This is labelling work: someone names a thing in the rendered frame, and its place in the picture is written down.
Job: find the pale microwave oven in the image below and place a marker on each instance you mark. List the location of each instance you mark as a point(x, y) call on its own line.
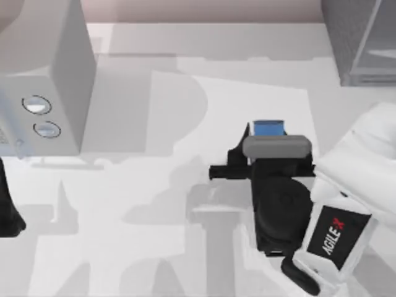
point(65, 62)

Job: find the grey cabinet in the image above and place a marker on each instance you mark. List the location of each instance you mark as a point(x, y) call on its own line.
point(365, 46)

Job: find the small round microwave knob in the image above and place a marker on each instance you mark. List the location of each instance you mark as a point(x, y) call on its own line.
point(47, 129)

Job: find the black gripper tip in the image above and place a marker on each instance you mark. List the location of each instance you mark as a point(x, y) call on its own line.
point(9, 210)

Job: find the large round microwave knob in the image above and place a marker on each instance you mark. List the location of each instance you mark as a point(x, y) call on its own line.
point(36, 105)

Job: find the blue can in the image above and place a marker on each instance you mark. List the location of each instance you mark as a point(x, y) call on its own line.
point(267, 127)

